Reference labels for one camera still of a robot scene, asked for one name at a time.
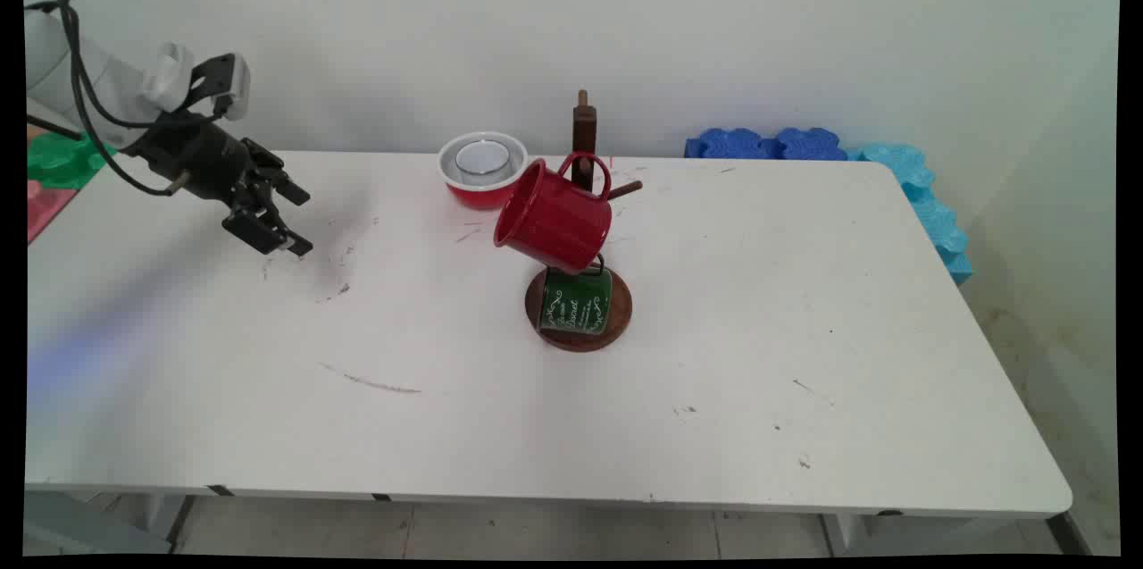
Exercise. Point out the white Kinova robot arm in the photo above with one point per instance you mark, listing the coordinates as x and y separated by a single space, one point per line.
62 69

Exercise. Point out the green foam tile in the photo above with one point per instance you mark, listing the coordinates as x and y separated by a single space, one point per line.
58 163

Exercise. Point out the grey table leg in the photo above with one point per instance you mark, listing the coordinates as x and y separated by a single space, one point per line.
89 524

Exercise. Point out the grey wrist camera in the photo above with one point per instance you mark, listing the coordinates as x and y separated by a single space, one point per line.
234 87

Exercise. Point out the red foam tile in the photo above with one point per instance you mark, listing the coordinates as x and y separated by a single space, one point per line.
45 207

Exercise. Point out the green enamel mug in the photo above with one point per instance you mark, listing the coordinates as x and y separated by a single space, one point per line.
576 305

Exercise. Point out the red bowl white inside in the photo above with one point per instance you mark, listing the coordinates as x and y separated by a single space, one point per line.
473 194

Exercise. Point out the red enamel mug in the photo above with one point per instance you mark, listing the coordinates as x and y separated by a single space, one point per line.
558 221

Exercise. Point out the brown wooden mug tree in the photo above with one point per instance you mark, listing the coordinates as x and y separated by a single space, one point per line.
585 131

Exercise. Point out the dark blue foam tile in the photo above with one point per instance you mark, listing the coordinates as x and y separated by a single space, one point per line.
728 145
808 145

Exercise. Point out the light blue foam tile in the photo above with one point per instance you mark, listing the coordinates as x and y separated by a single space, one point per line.
893 163
942 234

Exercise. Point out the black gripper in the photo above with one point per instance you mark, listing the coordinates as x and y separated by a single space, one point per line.
201 158

